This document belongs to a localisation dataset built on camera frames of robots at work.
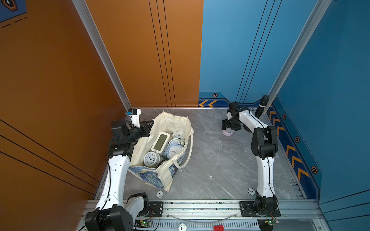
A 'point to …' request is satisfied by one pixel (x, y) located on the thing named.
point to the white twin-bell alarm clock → (177, 140)
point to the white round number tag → (182, 227)
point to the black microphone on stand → (264, 101)
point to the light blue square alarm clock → (171, 150)
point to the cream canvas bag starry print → (161, 175)
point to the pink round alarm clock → (228, 132)
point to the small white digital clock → (179, 134)
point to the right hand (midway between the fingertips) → (228, 127)
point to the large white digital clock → (161, 143)
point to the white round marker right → (251, 191)
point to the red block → (218, 228)
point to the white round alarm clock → (152, 159)
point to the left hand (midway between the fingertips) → (153, 120)
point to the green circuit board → (140, 223)
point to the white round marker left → (159, 194)
